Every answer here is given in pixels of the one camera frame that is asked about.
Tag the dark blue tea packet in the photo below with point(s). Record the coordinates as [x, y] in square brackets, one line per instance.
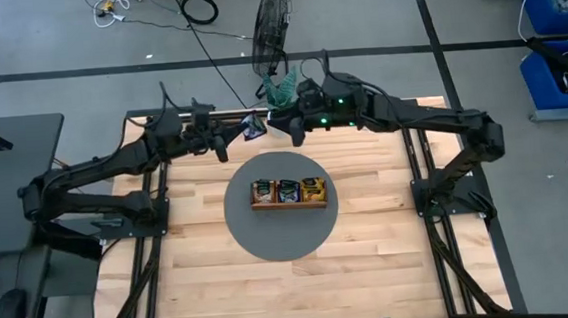
[288, 191]
[253, 127]

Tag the black floor fan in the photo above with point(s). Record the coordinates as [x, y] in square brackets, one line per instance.
[270, 29]

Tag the black desk foot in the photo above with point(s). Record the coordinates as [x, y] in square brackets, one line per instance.
[69, 239]

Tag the vanilla cinnamon apple tea packet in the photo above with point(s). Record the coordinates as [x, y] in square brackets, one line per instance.
[263, 192]

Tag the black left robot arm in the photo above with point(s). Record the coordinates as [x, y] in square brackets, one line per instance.
[99, 164]

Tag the wooden tea organiser box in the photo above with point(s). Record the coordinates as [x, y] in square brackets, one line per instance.
[290, 206]

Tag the snake plant in white pot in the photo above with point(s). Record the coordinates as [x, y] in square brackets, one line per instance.
[279, 91]

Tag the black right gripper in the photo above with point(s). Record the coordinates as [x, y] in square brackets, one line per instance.
[321, 117]

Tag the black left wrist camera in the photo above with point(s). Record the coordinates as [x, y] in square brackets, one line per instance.
[202, 115]

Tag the orange fruit tea packet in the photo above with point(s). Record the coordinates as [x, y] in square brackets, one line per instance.
[313, 189]

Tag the grey round woven placemat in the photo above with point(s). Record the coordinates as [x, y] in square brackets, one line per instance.
[279, 229]

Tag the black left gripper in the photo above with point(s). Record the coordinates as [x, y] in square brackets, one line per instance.
[202, 137]

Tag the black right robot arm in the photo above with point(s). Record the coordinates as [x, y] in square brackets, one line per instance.
[426, 116]

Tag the black metal bar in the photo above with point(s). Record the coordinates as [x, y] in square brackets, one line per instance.
[558, 62]

